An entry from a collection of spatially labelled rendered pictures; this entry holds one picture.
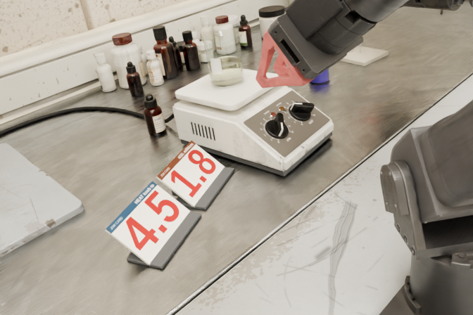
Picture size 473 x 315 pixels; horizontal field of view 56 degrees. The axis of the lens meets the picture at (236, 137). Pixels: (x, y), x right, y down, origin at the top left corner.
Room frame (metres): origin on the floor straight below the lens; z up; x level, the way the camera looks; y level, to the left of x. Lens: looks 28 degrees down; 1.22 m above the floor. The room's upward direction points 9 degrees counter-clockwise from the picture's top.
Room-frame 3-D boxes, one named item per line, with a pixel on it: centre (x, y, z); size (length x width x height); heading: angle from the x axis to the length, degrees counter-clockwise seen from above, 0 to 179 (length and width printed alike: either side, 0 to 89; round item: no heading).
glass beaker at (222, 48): (0.62, 0.00, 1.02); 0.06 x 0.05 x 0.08; 176
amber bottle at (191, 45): (0.98, 0.07, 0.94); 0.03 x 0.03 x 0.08
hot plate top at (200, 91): (0.61, 0.00, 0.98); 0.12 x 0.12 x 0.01; 46
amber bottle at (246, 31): (1.08, -0.06, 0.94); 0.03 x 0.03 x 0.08
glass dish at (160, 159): (0.55, 0.10, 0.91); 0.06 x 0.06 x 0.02
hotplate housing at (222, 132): (0.60, -0.02, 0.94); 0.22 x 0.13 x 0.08; 46
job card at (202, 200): (0.49, 0.06, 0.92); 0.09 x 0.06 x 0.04; 153
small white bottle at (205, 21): (1.09, 0.03, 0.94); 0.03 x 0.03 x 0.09
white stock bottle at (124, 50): (0.93, 0.20, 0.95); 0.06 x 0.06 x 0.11
